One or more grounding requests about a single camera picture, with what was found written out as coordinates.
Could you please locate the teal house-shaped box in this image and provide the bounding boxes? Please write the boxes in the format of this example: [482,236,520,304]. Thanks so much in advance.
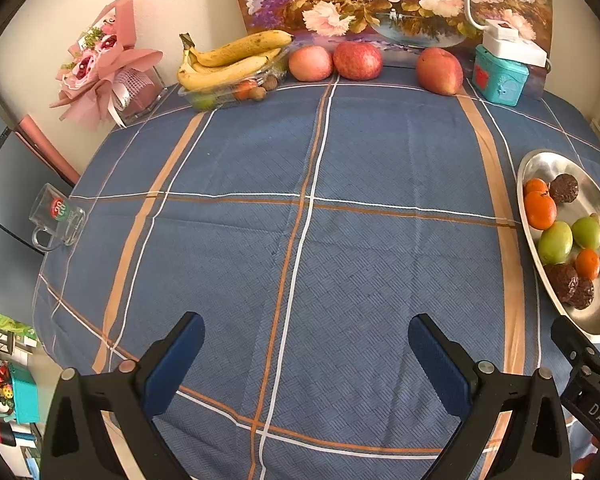
[471,44,530,107]

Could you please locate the dark grey cabinet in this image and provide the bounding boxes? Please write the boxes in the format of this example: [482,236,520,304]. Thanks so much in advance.
[0,75,81,273]

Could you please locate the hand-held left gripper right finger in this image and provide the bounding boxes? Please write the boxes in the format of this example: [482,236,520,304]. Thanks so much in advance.
[408,313,573,480]

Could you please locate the dark wrinkled passion fruit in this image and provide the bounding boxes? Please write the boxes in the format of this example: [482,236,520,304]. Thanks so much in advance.
[550,173,579,204]
[567,277,596,310]
[544,263,580,303]

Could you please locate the clear plastic fruit container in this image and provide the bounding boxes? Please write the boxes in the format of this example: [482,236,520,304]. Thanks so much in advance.
[178,57,289,112]

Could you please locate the pink flower bouquet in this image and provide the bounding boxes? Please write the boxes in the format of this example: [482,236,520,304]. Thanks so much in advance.
[50,0,164,133]

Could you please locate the large red apple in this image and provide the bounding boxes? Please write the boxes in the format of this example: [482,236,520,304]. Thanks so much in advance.
[415,46,464,96]

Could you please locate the white plug with red switch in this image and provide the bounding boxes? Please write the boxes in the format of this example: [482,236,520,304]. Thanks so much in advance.
[484,18,520,41]

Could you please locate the yellow banana bunch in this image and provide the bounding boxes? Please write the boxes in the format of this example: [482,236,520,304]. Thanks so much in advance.
[176,30,296,92]

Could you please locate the blue plaid tablecloth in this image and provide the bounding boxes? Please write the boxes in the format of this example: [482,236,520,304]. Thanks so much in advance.
[32,62,600,480]

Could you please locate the glass mug with round logo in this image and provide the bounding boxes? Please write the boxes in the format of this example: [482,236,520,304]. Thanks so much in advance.
[28,183,87,252]

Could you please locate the floral painting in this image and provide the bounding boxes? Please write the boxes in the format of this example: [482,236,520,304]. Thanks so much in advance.
[228,0,554,100]

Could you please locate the pink paper roll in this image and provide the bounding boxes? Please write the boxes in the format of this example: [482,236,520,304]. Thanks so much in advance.
[14,114,81,187]

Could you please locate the clear acrylic box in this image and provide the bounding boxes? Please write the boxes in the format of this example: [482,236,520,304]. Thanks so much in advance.
[111,66,167,129]

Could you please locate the large orange mandarin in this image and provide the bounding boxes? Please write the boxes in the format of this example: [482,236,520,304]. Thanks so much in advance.
[524,191,558,231]

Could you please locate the small pink apple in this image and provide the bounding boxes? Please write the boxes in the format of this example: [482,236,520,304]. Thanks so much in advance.
[288,46,333,82]

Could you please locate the medium dark red apple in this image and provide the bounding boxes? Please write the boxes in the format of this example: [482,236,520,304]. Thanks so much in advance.
[333,41,384,81]

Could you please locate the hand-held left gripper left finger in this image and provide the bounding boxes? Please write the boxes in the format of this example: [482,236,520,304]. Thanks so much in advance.
[40,311,207,480]

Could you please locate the teal storage box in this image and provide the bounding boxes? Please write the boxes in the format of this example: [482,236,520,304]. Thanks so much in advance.
[7,362,42,424]

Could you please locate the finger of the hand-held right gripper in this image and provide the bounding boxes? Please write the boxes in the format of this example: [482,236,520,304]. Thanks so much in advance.
[551,314,600,442]

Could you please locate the green jujube fruit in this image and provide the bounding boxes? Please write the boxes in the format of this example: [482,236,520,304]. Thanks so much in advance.
[537,221,574,266]
[572,216,600,250]

